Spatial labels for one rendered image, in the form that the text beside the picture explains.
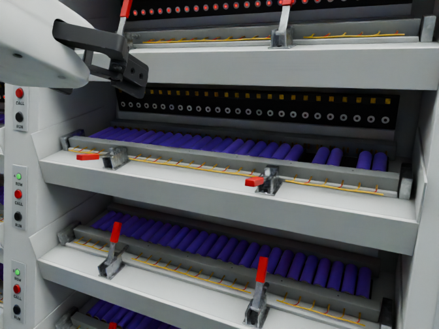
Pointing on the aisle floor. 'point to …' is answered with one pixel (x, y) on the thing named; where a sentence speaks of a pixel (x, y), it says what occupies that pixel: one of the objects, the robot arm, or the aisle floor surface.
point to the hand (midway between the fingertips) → (99, 78)
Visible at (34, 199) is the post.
